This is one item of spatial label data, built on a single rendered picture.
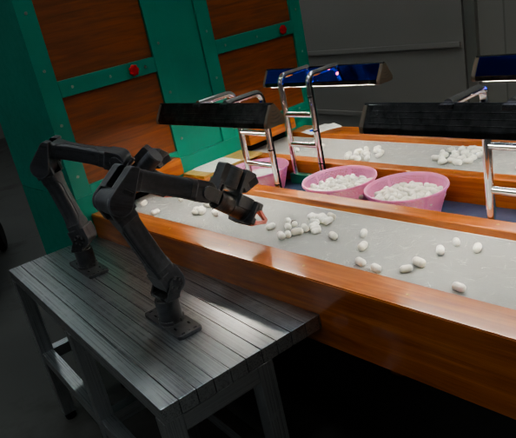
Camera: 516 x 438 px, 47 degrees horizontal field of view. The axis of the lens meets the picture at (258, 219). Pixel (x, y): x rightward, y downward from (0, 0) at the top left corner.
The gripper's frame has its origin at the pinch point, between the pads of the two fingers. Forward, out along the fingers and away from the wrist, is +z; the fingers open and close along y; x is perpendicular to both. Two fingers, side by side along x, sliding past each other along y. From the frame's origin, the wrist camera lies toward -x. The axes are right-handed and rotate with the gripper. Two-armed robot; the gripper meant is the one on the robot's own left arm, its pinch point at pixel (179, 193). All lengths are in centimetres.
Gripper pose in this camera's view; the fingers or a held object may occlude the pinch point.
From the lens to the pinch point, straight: 202.6
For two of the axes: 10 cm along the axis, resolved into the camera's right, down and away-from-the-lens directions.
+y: -6.6, -1.4, 7.4
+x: -3.2, 9.4, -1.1
